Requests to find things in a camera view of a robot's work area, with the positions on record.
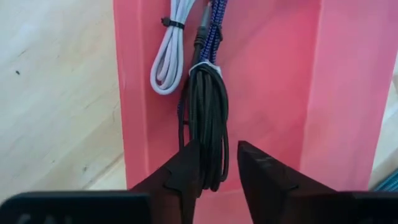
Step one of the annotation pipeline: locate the teal cable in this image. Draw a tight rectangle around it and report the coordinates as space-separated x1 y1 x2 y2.
373 167 398 192

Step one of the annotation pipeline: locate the pink plastic bin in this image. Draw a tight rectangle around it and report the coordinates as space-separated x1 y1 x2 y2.
112 0 398 224

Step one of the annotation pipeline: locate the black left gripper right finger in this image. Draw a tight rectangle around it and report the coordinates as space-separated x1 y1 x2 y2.
238 140 398 224

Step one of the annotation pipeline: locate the purple braided cable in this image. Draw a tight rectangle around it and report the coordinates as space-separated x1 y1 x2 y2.
177 0 229 150

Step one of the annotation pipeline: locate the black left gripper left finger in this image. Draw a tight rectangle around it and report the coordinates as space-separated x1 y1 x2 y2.
0 139 203 224

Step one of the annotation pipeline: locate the black cable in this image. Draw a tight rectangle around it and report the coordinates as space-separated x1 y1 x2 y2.
178 1 230 192

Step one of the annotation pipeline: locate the white cable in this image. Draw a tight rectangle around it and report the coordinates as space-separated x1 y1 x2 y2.
150 0 197 96

